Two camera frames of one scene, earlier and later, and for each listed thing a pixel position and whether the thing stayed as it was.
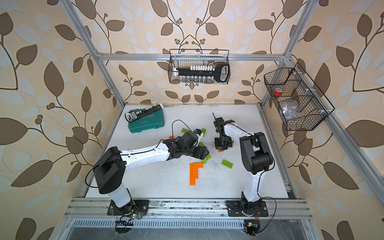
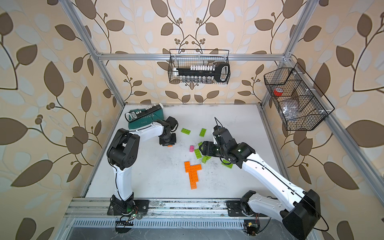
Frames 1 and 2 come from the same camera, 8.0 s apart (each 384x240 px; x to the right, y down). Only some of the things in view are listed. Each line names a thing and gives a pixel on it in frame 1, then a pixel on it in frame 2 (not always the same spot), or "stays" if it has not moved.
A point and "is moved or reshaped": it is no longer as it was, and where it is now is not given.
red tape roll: [278, 91] stays
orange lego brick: [197, 165] is moved or reshaped
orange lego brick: [194, 170] is moved or reshaped
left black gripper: [203, 154] -> [173, 143]
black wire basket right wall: [302, 105] stays
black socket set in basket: [203, 73] stays
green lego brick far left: [184, 130] stays
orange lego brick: [194, 165] -> [187, 166]
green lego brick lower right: [227, 163] stays
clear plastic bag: [289, 111] stays
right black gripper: [218, 146] -> [208, 145]
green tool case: [153, 121] stays
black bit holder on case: [131, 115] stays
